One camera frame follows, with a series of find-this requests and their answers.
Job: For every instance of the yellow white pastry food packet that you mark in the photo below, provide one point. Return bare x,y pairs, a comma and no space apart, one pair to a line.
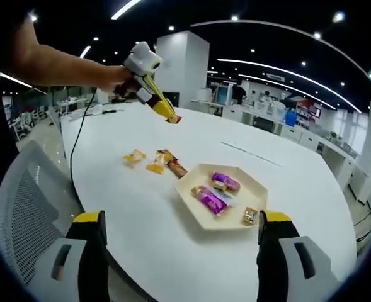
134,157

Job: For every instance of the light blue screen panel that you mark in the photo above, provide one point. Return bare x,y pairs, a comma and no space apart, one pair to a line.
223,94

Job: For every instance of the brown chocolate bar wrapper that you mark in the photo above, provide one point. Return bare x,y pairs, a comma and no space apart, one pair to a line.
178,170

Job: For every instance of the straight ceiling light bar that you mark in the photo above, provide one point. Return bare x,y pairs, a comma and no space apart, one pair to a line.
125,10

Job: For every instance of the red wall display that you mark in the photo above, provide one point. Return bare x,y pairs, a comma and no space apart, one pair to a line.
309,109

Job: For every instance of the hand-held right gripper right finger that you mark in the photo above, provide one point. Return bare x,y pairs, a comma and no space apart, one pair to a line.
273,258

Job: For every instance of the purple food packet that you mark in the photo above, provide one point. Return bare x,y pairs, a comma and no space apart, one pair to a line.
212,203
224,181

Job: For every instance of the white box appliance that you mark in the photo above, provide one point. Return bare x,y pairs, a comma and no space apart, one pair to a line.
204,95

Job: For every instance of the person's left hand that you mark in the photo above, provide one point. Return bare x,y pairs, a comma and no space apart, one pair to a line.
120,81

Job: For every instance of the small red food packet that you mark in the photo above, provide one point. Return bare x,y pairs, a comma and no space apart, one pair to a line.
179,119

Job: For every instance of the yellow round pastry food packet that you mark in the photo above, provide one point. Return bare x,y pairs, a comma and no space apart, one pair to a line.
158,165

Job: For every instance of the small black tool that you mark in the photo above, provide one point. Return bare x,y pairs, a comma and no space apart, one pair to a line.
109,111

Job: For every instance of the row of white office chairs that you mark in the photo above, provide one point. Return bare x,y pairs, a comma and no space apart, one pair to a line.
24,124

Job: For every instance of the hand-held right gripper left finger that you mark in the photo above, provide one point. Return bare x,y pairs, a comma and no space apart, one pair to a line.
90,258

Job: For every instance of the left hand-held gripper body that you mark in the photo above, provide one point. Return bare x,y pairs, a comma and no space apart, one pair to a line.
142,61

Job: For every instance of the cream hexagonal container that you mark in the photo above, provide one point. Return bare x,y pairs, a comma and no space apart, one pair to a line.
251,195

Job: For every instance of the pale yellow food tongs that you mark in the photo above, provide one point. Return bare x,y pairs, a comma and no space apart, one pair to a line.
171,119

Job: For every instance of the white cabinet row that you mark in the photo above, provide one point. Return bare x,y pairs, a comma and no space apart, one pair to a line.
305,138

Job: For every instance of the grey mesh office chair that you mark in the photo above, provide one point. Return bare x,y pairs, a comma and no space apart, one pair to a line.
31,201

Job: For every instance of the small gold food candy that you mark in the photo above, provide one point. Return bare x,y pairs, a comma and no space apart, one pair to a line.
250,217

